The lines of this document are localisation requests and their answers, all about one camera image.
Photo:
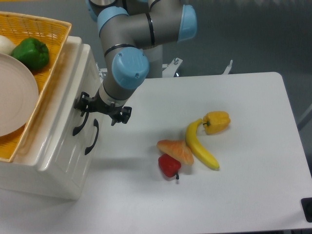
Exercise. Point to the green bell pepper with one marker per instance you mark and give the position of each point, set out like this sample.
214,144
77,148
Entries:
33,53

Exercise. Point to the pink round plate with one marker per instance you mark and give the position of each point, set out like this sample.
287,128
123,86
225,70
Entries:
18,94

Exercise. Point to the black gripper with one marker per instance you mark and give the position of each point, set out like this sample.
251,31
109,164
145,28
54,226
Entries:
84,103

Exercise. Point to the yellow woven basket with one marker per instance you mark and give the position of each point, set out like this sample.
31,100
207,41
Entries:
54,34

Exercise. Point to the yellow banana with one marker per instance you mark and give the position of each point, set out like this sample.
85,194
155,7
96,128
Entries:
196,147

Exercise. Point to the white drawer cabinet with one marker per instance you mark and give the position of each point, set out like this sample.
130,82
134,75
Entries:
23,173

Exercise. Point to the white onion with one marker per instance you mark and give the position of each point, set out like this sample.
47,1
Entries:
6,45

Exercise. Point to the red bell pepper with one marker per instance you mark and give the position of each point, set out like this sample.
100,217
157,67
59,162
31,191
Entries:
169,166

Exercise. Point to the orange croissant bread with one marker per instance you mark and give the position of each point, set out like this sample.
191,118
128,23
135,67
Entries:
177,149

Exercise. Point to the yellow bell pepper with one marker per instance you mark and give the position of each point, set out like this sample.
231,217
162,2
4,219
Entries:
215,122

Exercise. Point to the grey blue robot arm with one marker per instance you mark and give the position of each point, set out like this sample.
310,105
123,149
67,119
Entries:
123,37

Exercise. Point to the black corner device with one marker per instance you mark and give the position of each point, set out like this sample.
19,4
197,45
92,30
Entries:
307,208

